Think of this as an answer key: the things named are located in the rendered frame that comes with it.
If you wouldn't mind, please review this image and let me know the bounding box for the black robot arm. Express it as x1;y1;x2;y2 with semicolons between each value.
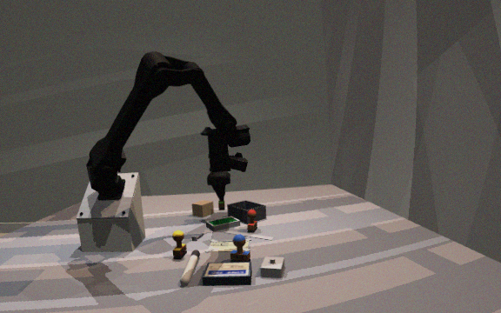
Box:
86;51;251;201

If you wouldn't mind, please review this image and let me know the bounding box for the small tan cube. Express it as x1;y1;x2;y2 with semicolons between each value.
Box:
192;200;214;217

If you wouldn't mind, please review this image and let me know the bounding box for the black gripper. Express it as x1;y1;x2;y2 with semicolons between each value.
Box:
207;149;230;202

